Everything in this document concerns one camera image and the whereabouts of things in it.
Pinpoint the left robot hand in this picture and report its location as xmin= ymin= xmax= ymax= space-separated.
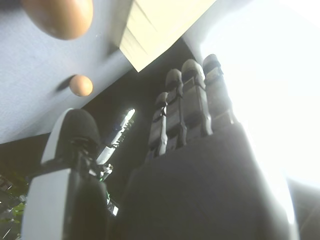
xmin=21 ymin=53 xmax=300 ymax=240

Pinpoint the brown egg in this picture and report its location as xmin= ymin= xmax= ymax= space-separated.
xmin=21 ymin=0 xmax=94 ymax=41
xmin=69 ymin=74 xmax=94 ymax=97

